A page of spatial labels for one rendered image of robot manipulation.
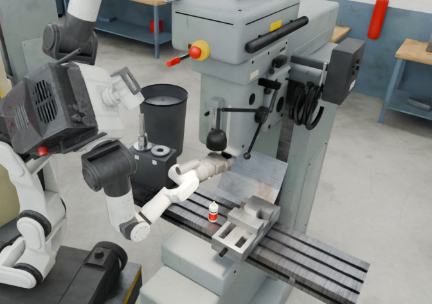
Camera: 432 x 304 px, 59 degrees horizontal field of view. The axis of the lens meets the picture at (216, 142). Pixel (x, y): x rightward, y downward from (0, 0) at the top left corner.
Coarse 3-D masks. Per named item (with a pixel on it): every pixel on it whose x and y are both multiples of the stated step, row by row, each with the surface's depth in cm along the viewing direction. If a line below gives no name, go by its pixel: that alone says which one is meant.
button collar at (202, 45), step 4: (200, 40) 116; (192, 44) 117; (196, 44) 116; (200, 44) 116; (204, 44) 115; (200, 48) 116; (204, 48) 115; (208, 48) 116; (204, 52) 116; (208, 52) 117; (204, 56) 117
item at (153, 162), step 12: (144, 156) 185; (156, 156) 184; (168, 156) 186; (144, 168) 189; (156, 168) 186; (168, 168) 188; (132, 180) 197; (144, 180) 193; (156, 180) 190; (168, 180) 191
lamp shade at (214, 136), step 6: (210, 132) 128; (216, 132) 127; (222, 132) 128; (210, 138) 127; (216, 138) 126; (222, 138) 127; (210, 144) 127; (216, 144) 127; (222, 144) 127; (216, 150) 128
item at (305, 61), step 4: (292, 56) 157; (296, 56) 157; (300, 56) 157; (292, 60) 158; (296, 60) 157; (300, 60) 156; (304, 60) 155; (308, 60) 154; (312, 60) 154; (316, 60) 154; (320, 60) 154; (300, 64) 157; (304, 64) 156; (308, 64) 155; (312, 64) 154; (316, 64) 153; (320, 64) 152; (328, 64) 151; (316, 68) 154; (320, 68) 153
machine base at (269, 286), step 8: (272, 280) 235; (280, 280) 235; (264, 288) 230; (272, 288) 230; (280, 288) 230; (288, 288) 234; (256, 296) 224; (264, 296) 225; (272, 296) 225; (280, 296) 226; (288, 296) 246
